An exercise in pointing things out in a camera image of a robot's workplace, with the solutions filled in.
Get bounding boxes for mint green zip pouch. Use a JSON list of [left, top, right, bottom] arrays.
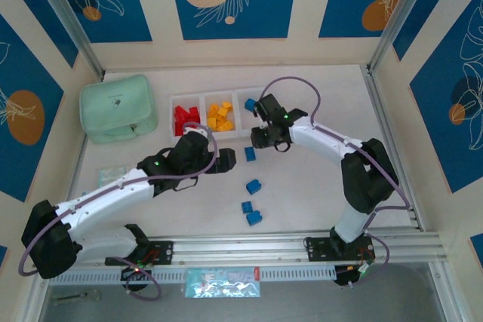
[[78, 74, 158, 145]]

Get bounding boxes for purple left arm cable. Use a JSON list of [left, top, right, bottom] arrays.
[[18, 121, 220, 301]]

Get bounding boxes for pale blue paper packet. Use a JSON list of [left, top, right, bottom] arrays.
[[98, 165, 128, 187]]

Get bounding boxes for aluminium frame post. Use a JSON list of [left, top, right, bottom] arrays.
[[366, 0, 448, 76], [26, 0, 106, 81]]

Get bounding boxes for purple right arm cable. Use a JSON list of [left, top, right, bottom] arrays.
[[260, 75, 411, 285]]

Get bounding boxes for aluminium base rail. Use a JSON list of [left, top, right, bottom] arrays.
[[32, 228, 450, 272]]

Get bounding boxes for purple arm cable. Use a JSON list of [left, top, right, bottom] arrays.
[[18, 121, 220, 301], [260, 75, 411, 285]]

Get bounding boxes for white slotted cable duct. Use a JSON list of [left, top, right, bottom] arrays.
[[48, 265, 337, 285]]

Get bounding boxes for aluminium side rail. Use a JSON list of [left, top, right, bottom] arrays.
[[360, 65, 423, 232], [56, 136, 91, 241]]

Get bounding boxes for clear three-compartment container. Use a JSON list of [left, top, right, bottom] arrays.
[[168, 87, 273, 146]]

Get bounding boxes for black controller board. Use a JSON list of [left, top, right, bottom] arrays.
[[120, 263, 152, 293], [334, 263, 378, 288]]

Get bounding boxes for colourful printed packet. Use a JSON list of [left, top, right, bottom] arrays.
[[184, 267, 261, 299]]

